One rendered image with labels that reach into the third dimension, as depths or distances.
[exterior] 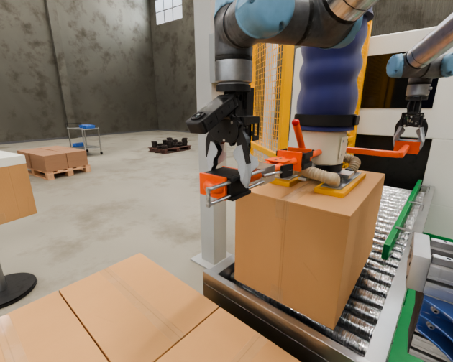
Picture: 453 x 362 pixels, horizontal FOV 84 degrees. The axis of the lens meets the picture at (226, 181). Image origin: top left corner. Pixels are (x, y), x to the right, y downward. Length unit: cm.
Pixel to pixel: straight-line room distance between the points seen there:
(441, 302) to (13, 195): 209
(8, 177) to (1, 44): 1065
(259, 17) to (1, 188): 185
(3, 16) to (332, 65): 1228
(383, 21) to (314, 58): 912
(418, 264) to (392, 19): 956
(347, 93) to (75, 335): 126
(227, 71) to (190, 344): 86
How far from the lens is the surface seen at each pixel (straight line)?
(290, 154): 82
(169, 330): 107
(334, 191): 93
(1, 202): 206
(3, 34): 1261
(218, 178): 52
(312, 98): 98
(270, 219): 90
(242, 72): 52
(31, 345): 121
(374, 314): 125
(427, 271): 75
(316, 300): 96
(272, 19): 43
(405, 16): 1006
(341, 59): 99
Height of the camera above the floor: 132
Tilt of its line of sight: 16 degrees down
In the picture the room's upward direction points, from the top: straight up
